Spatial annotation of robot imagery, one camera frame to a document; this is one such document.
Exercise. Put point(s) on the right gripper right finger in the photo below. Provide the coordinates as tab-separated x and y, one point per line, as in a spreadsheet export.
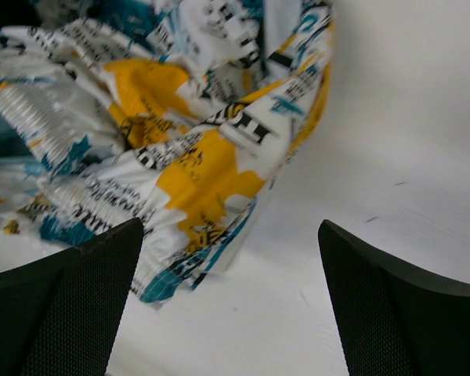
393	318

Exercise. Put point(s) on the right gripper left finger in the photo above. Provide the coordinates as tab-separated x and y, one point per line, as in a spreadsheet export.
60	315

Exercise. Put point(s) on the white yellow teal printed shorts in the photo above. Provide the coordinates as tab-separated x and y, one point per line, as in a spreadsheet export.
178	113

